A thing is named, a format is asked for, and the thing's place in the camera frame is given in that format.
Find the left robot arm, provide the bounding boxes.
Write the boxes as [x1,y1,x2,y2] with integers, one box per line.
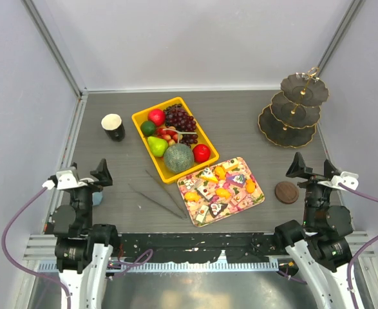
[43,159,120,308]

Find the red cherries cluster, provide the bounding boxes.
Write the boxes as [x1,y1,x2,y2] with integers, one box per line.
[156,126,182,146]

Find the round wooden coaster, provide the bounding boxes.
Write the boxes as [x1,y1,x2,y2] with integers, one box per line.
[274,182,299,204]

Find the green melon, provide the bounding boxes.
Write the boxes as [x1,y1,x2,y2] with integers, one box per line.
[164,144,194,174]

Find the green pear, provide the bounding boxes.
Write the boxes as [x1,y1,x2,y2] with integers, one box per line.
[147,136,169,158]

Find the orange fish cookie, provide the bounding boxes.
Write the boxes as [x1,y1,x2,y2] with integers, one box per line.
[215,188,231,199]

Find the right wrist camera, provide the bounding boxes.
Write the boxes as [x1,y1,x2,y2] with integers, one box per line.
[318,171,359,191]

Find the three-tier black cake stand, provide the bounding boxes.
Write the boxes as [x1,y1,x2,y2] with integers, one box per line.
[258,67,330,149]

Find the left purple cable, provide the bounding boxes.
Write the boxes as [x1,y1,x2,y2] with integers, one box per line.
[1,186,72,309]

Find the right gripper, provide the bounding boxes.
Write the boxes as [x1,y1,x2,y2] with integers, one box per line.
[286,151,339,227]

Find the dark red grape bunch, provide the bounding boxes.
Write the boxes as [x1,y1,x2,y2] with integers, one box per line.
[163,104,198,146]

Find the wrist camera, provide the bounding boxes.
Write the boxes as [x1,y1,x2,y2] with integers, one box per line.
[318,171,359,191]
[42,169,88,191]

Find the metal serving tongs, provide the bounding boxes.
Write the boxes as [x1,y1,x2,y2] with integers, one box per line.
[128,169,188,220]

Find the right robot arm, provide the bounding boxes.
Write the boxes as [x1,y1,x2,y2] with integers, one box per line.
[274,153,359,308]

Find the white paper cup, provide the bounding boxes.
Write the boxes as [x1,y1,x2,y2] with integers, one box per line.
[92,192,103,207]

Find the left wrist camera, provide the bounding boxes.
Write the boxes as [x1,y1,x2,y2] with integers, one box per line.
[42,169,88,191]

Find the green white cake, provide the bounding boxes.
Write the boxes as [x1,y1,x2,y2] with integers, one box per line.
[195,207,209,223]

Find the floral serving tray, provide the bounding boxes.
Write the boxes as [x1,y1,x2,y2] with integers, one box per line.
[177,157,265,227]

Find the green lime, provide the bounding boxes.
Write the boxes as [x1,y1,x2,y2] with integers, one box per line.
[140,120,156,136]

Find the chocolate cake slice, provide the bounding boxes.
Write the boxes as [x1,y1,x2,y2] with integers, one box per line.
[209,203,228,218]

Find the black paper cup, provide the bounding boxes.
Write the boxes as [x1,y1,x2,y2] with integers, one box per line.
[101,113,125,142]

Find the red apple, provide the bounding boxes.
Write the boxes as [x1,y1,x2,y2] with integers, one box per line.
[147,109,165,127]

